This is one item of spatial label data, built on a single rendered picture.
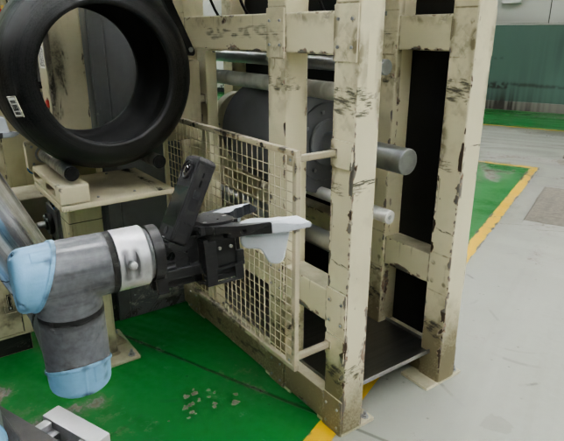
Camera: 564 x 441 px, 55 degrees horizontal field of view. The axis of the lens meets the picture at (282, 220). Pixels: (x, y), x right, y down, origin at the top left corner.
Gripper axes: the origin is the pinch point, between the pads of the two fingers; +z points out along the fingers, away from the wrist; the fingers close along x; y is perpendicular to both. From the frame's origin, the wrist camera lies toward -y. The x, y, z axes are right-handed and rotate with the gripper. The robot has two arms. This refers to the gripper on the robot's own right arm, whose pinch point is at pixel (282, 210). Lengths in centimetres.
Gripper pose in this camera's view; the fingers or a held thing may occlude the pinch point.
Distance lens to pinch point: 77.0
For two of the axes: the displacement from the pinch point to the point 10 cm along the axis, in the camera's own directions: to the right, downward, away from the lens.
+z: 8.5, -1.8, 5.0
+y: 0.7, 9.7, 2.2
